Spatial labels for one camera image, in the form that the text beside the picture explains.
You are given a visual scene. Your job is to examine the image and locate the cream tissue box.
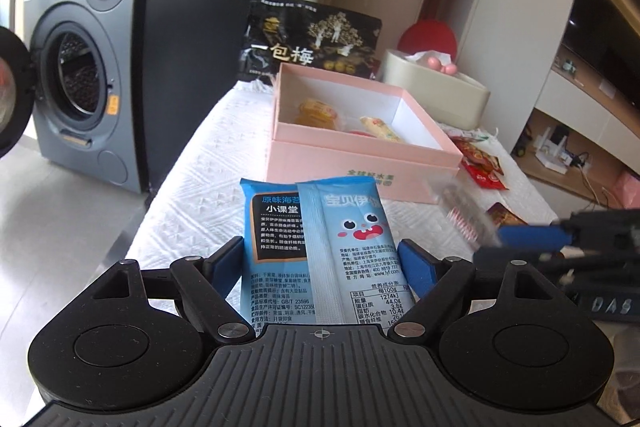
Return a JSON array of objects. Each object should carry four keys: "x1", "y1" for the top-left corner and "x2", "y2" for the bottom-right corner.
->
[{"x1": 378, "y1": 50, "x2": 490, "y2": 130}]

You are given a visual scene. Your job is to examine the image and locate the small red egg packet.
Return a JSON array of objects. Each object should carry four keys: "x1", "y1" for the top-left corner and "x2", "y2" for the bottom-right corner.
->
[{"x1": 486, "y1": 202, "x2": 526, "y2": 228}]

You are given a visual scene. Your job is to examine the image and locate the pink cardboard box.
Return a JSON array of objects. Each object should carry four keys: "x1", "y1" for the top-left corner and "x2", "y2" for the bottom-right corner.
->
[{"x1": 266, "y1": 64, "x2": 462, "y2": 204}]

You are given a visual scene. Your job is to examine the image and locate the clear dark snack packet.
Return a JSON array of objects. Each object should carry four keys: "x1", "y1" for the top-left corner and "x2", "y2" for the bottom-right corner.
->
[{"x1": 426, "y1": 180, "x2": 502, "y2": 251}]

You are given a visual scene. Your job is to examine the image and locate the white woven tablecloth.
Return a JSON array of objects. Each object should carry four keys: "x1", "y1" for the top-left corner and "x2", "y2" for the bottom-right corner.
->
[{"x1": 124, "y1": 78, "x2": 559, "y2": 325}]

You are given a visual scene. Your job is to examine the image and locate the white router on shelf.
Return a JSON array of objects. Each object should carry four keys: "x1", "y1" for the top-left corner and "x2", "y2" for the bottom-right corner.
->
[{"x1": 534, "y1": 124, "x2": 573, "y2": 174}]

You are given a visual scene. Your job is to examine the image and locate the black plum snack bag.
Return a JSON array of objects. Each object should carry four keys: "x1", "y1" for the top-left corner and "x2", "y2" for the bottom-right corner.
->
[{"x1": 238, "y1": 0, "x2": 382, "y2": 82}]

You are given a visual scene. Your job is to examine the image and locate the red spicy strip packet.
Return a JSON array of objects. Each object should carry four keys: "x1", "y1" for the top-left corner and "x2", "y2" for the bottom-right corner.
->
[{"x1": 451, "y1": 136, "x2": 508, "y2": 191}]

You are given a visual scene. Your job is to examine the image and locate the round bread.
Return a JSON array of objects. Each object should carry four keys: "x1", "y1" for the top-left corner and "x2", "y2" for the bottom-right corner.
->
[{"x1": 295, "y1": 98, "x2": 338, "y2": 130}]

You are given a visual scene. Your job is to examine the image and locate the pink balls on tissue box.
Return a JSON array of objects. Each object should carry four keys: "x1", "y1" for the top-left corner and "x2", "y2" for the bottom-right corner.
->
[{"x1": 426, "y1": 56, "x2": 458, "y2": 75}]

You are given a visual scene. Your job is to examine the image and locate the grey washing machine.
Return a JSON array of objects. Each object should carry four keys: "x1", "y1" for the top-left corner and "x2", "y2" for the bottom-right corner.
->
[{"x1": 1, "y1": 0, "x2": 144, "y2": 193}]

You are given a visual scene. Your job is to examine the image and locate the white tv shelf unit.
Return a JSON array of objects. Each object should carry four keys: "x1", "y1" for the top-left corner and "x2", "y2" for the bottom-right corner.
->
[{"x1": 515, "y1": 46, "x2": 639, "y2": 208}]

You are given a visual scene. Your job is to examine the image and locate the blue seaweed snack pack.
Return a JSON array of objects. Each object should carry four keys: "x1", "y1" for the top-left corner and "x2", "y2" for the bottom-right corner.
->
[{"x1": 241, "y1": 176, "x2": 414, "y2": 331}]

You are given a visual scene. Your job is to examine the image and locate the pink bag on shelf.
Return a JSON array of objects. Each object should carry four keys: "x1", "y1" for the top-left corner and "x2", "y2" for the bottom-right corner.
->
[{"x1": 614, "y1": 171, "x2": 640, "y2": 209}]

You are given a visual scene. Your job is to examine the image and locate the yellow long snack bar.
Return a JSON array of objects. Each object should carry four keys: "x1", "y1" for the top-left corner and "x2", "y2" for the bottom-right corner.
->
[{"x1": 360, "y1": 116, "x2": 404, "y2": 143}]

